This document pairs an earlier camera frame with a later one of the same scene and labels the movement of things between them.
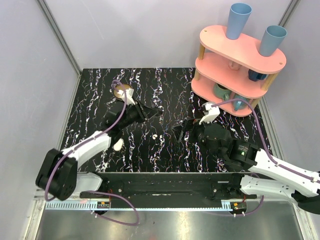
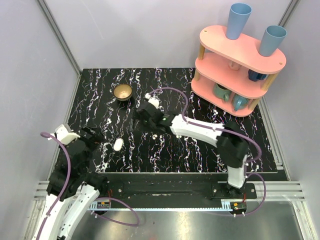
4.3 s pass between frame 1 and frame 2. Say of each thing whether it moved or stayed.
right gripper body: moved
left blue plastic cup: stayed
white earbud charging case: stayed
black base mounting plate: stayed
